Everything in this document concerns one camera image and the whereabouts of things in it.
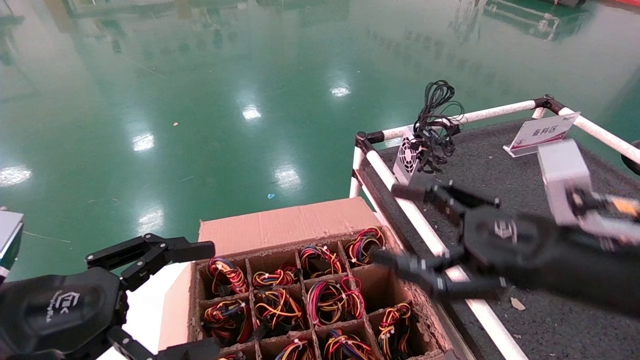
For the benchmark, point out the clear acrylic sign holder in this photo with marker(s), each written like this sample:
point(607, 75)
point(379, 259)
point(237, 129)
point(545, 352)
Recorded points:
point(542, 131)

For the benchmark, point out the black aluminium flight case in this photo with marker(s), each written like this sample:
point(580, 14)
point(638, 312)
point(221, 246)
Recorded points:
point(540, 20)

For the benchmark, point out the dark round object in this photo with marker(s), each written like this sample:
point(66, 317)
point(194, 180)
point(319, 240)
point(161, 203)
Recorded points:
point(632, 160)

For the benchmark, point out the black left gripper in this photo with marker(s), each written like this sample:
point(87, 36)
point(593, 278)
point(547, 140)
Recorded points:
point(55, 310)

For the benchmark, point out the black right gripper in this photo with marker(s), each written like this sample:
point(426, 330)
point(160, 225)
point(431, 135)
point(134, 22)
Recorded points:
point(525, 250)

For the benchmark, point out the white pipe cart frame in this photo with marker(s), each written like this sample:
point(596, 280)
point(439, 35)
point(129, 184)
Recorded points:
point(500, 111)

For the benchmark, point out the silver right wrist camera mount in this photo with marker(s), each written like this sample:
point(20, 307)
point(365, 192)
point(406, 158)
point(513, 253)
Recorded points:
point(565, 180)

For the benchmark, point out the divided brown cardboard box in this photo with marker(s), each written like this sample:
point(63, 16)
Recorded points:
point(285, 220)

